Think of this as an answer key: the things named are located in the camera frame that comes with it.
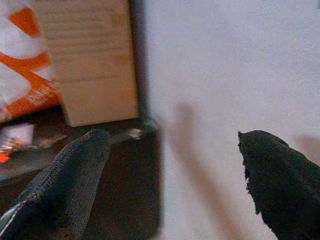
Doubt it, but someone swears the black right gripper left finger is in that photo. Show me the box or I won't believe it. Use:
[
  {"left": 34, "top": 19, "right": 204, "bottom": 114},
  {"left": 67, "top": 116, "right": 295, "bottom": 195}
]
[{"left": 0, "top": 128, "right": 112, "bottom": 240}]

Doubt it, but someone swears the orange and white striped cone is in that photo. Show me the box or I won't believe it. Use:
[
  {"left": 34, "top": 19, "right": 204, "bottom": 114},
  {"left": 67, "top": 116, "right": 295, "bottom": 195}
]
[{"left": 0, "top": 0, "right": 63, "bottom": 123}]

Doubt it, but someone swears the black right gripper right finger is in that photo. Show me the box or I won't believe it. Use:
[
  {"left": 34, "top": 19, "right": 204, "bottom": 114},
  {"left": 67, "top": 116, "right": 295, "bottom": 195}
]
[{"left": 237, "top": 129, "right": 320, "bottom": 240}]

